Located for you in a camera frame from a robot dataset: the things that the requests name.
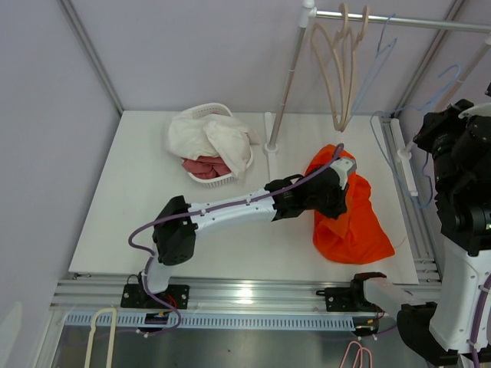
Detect orange t shirt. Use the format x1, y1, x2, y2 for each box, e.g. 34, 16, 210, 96
305, 143, 396, 265

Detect light blue wire hanger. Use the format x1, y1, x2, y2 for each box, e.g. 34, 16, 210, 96
351, 14, 398, 115

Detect white t shirt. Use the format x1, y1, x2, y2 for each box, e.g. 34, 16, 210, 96
166, 113, 262, 178

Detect pink t shirt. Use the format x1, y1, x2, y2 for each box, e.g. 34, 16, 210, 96
182, 156, 231, 179

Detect beige wooden hanger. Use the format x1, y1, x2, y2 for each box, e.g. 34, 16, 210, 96
310, 22, 341, 126
332, 2, 370, 132

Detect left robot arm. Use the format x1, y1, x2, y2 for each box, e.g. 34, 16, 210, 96
128, 167, 351, 307

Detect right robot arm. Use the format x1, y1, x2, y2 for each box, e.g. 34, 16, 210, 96
349, 99, 490, 367

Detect beige hanger lower left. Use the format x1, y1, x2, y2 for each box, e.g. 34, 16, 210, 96
83, 307, 118, 368

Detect white plastic basket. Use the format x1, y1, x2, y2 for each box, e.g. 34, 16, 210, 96
176, 103, 257, 188

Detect metal clothes rack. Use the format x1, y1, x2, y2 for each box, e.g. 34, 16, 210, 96
263, 1, 490, 199

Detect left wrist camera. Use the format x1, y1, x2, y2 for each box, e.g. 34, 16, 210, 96
330, 157, 357, 190

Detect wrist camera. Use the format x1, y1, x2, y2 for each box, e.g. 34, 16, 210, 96
456, 99, 490, 120
330, 157, 357, 190

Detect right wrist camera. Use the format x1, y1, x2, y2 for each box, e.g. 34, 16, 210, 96
456, 99, 490, 120

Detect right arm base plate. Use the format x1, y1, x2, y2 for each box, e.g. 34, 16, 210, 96
315, 287, 374, 313

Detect aluminium rail frame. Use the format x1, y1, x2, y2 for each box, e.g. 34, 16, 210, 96
51, 110, 443, 314

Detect pink wire hanger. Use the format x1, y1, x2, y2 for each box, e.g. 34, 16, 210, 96
338, 341, 374, 368

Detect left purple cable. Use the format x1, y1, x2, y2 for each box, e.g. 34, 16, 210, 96
128, 143, 345, 338

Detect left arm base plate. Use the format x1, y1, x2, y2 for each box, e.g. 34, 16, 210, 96
120, 284, 190, 310

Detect white cable duct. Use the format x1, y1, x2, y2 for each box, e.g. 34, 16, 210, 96
64, 312, 356, 331

